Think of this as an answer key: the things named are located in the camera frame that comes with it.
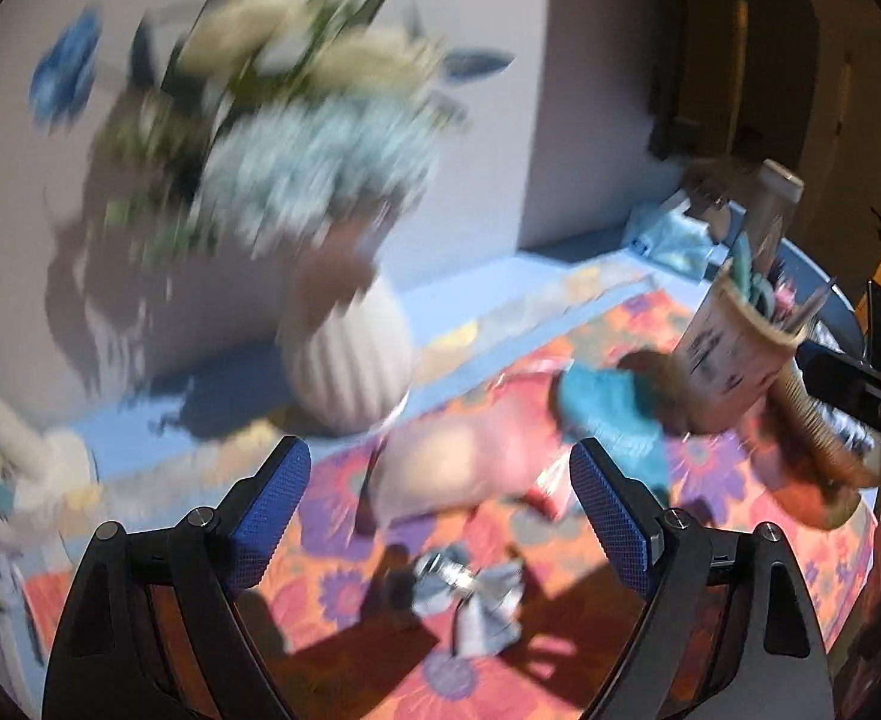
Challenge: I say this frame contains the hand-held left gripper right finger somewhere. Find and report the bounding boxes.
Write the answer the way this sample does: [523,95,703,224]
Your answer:
[568,436,838,720]

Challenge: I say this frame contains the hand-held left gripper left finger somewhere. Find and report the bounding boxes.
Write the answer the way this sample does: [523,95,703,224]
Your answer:
[41,435,313,720]

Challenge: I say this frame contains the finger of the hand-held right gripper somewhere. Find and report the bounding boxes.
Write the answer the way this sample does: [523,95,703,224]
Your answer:
[799,341,881,428]

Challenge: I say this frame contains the brown wicker object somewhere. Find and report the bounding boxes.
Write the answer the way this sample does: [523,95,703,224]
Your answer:
[621,349,881,526]

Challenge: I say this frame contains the beige pen holder cup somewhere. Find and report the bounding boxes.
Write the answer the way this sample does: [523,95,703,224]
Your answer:
[669,270,805,436]

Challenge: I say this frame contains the floral tablecloth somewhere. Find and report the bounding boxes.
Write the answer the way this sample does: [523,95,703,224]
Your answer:
[24,270,880,720]

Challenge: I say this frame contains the bundle of pens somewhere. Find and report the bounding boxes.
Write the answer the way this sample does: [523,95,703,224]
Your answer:
[726,232,839,338]

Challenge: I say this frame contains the teal knitted cloth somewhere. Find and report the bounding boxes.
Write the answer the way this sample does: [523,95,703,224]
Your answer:
[556,364,674,496]

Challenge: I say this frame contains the crumpled silver foil wrapper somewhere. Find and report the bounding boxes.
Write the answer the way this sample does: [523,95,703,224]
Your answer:
[403,546,528,661]

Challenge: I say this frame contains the pink packet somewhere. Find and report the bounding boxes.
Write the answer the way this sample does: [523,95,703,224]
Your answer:
[369,371,584,526]

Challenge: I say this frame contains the white ribbed vase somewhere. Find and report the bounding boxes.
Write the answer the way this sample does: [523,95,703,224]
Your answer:
[279,217,415,436]

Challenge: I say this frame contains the beige cylinder container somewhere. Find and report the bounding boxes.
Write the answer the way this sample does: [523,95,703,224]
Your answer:
[748,160,805,256]

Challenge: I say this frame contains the blue tissue pack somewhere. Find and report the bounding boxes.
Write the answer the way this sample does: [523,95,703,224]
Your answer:
[624,199,715,278]

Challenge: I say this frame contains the blue and white flower bouquet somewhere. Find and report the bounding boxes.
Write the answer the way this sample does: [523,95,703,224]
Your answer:
[28,0,517,263]

